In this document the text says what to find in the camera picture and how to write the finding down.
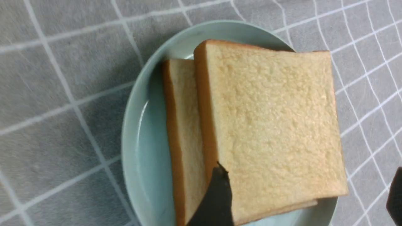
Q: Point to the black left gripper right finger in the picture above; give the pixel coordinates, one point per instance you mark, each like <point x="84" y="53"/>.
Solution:
<point x="394" y="200"/>

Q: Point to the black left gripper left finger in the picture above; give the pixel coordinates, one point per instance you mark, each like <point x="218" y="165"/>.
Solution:
<point x="215" y="207"/>

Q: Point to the toast slice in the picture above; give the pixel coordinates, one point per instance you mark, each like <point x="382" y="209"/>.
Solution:
<point x="184" y="136"/>
<point x="269" y="117"/>

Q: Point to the light green plate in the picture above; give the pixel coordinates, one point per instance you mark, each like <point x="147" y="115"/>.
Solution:
<point x="146" y="158"/>

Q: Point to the grey checked tablecloth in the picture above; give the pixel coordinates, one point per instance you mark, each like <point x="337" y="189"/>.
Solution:
<point x="68" y="66"/>

